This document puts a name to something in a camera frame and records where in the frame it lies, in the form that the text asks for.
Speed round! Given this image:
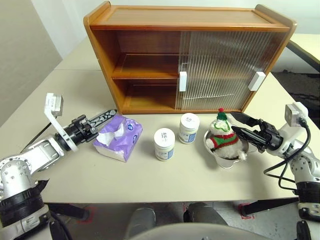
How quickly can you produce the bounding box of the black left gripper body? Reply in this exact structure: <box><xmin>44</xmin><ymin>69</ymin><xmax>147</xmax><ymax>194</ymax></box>
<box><xmin>65</xmin><ymin>114</ymin><xmax>100</xmax><ymax>147</ymax></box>

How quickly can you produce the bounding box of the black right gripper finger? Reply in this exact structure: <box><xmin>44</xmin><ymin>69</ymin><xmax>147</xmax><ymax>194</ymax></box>
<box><xmin>232</xmin><ymin>126</ymin><xmax>266</xmax><ymax>152</ymax></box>
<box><xmin>230</xmin><ymin>111</ymin><xmax>262</xmax><ymax>129</ymax></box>

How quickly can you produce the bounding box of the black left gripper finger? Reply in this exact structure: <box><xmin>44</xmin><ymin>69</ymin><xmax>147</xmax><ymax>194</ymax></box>
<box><xmin>91</xmin><ymin>111</ymin><xmax>118</xmax><ymax>129</ymax></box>
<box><xmin>87</xmin><ymin>109</ymin><xmax>118</xmax><ymax>123</ymax></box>

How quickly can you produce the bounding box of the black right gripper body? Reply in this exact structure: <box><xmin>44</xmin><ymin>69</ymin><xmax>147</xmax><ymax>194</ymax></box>
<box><xmin>254</xmin><ymin>119</ymin><xmax>284</xmax><ymax>152</ymax></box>

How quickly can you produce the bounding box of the purple tissue pack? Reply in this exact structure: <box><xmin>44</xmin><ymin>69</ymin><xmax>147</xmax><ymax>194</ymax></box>
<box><xmin>92</xmin><ymin>115</ymin><xmax>144</xmax><ymax>163</ymax></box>

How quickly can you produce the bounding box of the white jar blue label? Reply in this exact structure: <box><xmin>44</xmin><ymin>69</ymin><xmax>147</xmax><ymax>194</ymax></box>
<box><xmin>153</xmin><ymin>127</ymin><xmax>176</xmax><ymax>162</ymax></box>
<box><xmin>178</xmin><ymin>112</ymin><xmax>201</xmax><ymax>145</ymax></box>

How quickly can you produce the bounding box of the white plush toy red sweater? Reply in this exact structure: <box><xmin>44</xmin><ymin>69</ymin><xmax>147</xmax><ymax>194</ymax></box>
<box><xmin>205</xmin><ymin>107</ymin><xmax>248</xmax><ymax>161</ymax></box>

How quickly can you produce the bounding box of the wooden cabinet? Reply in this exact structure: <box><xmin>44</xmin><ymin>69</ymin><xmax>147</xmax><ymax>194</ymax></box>
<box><xmin>83</xmin><ymin>0</ymin><xmax>298</xmax><ymax>115</ymax></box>

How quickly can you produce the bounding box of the metal bowl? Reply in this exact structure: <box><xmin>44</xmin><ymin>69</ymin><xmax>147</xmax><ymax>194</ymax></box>
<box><xmin>202</xmin><ymin>128</ymin><xmax>251</xmax><ymax>171</ymax></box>

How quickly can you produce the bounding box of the ribbed clear sliding door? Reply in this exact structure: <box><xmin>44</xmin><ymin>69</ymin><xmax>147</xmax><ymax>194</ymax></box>
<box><xmin>174</xmin><ymin>30</ymin><xmax>283</xmax><ymax>111</ymax></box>
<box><xmin>186</xmin><ymin>30</ymin><xmax>292</xmax><ymax>112</ymax></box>

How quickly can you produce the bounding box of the black table leg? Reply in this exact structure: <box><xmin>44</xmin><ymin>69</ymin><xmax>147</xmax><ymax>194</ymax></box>
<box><xmin>241</xmin><ymin>196</ymin><xmax>300</xmax><ymax>216</ymax></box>

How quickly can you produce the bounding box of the dark rounded shape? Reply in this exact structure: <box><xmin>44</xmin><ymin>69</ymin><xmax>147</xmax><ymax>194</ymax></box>
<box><xmin>125</xmin><ymin>207</ymin><xmax>156</xmax><ymax>240</ymax></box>

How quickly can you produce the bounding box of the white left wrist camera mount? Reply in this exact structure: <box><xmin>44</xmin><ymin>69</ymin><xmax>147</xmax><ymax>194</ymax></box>
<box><xmin>44</xmin><ymin>92</ymin><xmax>79</xmax><ymax>153</ymax></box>

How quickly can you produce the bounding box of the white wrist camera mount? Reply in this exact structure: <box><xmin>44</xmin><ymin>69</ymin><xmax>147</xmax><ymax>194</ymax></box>
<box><xmin>44</xmin><ymin>92</ymin><xmax>79</xmax><ymax>153</ymax></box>
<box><xmin>277</xmin><ymin>101</ymin><xmax>309</xmax><ymax>156</ymax></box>

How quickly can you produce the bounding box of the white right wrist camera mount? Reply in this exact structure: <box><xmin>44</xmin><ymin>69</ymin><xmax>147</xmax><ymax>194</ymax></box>
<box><xmin>277</xmin><ymin>101</ymin><xmax>309</xmax><ymax>156</ymax></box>

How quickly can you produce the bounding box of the white door handle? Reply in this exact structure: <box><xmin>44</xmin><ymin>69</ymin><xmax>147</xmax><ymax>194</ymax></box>
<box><xmin>178</xmin><ymin>71</ymin><xmax>188</xmax><ymax>93</ymax></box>
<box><xmin>248</xmin><ymin>71</ymin><xmax>266</xmax><ymax>91</ymax></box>

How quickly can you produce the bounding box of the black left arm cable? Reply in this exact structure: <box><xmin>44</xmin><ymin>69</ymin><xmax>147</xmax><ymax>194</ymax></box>
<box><xmin>21</xmin><ymin>131</ymin><xmax>57</xmax><ymax>154</ymax></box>

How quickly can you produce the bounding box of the dark slanted frame bar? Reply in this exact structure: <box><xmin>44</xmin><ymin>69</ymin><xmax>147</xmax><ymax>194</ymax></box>
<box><xmin>286</xmin><ymin>39</ymin><xmax>320</xmax><ymax>70</ymax></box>

